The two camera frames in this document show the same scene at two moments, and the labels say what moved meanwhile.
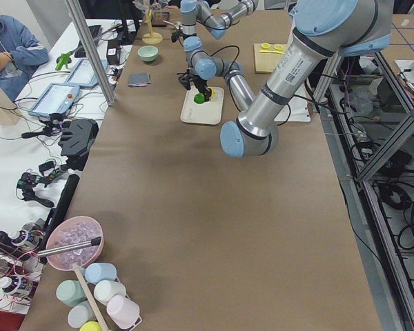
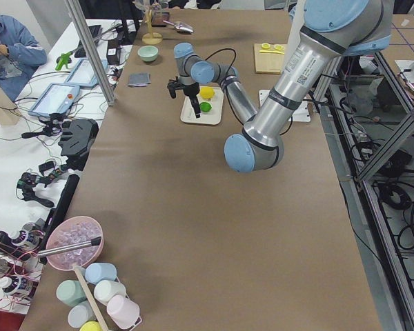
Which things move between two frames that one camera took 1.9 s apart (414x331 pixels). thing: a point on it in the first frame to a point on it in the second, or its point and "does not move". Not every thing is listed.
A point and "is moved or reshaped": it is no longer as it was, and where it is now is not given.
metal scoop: [176, 26] does not move
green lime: [199, 98] is moved or reshaped
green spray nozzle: [63, 61] does not move
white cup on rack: [104, 289] does not move
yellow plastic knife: [272, 52] does not move
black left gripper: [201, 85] to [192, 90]
